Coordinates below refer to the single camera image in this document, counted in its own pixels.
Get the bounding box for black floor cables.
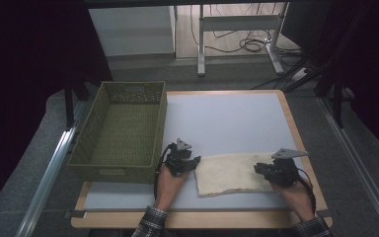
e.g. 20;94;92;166
189;3;305;57

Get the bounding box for black metal stand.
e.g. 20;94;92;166
282;52;354;130
63;76;91;128

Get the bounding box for white power strip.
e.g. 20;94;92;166
290;66;311;83

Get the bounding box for hand-held gripper cable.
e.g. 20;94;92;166
153;142;176;202
295;167;318;215

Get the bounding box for person's right hand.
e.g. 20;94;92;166
269;177;316;223

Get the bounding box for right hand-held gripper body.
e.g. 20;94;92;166
264;147;310;188

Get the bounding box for white metal desk frame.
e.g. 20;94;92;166
196;2;291;78

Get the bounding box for white cabinet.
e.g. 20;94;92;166
88;5;177;57

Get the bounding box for dark curtain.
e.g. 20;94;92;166
0;0;114;220
309;0;379;163

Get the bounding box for person's left hand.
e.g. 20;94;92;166
153;163;190;212

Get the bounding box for cream knitted cloth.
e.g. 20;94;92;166
194;152;305;198

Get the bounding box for right hand-held gripper cable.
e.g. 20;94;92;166
295;167;318;215

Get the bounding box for left hand-held gripper cable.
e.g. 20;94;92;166
153;142;176;202

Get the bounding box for green plastic basket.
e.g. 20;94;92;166
66;81;169;185

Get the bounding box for aluminium rail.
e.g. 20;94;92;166
317;96;379;237
14;126;80;237

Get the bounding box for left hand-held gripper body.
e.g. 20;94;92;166
163;137;195;178

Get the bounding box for white table mat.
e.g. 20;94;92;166
82;92;318;212

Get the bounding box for grey tape strip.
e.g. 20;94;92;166
63;210;89;220
315;208;334;219

